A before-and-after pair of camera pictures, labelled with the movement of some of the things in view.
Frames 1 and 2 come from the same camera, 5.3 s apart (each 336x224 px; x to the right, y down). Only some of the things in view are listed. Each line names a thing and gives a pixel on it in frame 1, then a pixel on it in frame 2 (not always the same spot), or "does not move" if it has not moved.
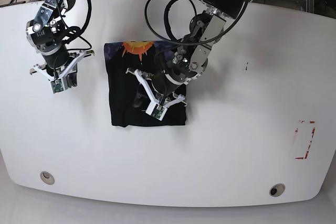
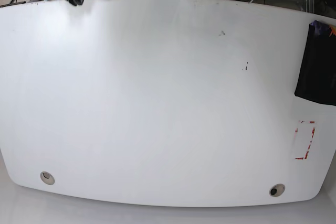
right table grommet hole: (277, 190) does not move
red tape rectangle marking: (307, 150) does not move
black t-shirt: (121, 56) → (316, 81)
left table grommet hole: (47, 178) does not move
